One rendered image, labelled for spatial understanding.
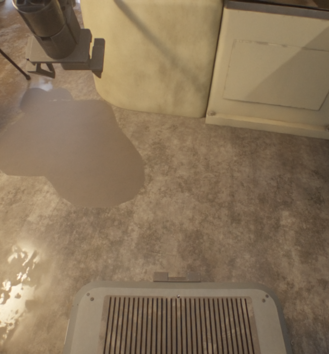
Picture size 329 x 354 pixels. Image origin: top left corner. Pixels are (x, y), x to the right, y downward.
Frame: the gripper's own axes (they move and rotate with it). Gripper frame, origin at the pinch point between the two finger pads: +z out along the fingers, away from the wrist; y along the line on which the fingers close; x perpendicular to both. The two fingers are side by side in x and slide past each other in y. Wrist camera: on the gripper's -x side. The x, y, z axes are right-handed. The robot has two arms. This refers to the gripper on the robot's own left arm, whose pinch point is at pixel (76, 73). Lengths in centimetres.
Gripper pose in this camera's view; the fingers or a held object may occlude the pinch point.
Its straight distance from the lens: 59.8
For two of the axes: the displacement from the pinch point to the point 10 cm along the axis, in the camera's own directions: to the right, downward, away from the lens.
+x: -0.2, 9.9, -1.7
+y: -10.0, -0.2, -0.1
